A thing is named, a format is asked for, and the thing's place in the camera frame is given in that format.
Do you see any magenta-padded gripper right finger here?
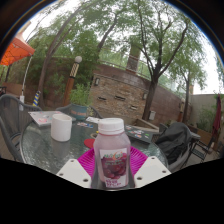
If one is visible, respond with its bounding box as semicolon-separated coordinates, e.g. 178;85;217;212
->
129;146;172;189

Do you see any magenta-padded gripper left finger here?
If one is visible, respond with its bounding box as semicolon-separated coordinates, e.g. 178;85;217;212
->
55;148;101;189

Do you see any pink drink bottle white cap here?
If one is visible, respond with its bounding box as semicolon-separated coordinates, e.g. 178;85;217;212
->
93;117;132;190

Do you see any black jacket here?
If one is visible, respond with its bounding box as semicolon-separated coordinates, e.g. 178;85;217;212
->
155;122;193;166

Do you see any white cup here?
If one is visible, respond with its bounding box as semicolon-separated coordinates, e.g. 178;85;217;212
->
50;113;73;143

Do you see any colourful small card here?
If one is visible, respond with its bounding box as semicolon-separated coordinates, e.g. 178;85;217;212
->
76;121;95;129

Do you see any white card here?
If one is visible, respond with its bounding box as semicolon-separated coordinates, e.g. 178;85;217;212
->
85;116;101;124

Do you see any black patio chair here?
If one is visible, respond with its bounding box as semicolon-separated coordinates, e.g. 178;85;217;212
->
189;131;218;163

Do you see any silver laptop with stickers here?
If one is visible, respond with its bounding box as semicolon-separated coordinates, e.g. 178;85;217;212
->
27;110;77;127

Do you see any dark-trunked tree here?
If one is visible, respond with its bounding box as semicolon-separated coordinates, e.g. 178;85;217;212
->
129;0;208;122

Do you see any blue yellow striped cone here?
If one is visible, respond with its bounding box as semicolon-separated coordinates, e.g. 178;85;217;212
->
32;90;42;108

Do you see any maroon closed umbrella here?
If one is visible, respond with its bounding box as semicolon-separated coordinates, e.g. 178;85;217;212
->
211;94;223;138

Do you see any white canopy pole weight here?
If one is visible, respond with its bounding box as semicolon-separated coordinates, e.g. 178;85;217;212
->
18;95;25;111

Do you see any leaning tree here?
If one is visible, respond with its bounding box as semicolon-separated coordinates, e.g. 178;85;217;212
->
36;0;111;109

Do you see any orange canopy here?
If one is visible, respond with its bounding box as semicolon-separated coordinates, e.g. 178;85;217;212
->
0;37;36;67

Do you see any globe lamp post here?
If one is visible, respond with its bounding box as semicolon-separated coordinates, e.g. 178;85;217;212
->
62;55;83;107

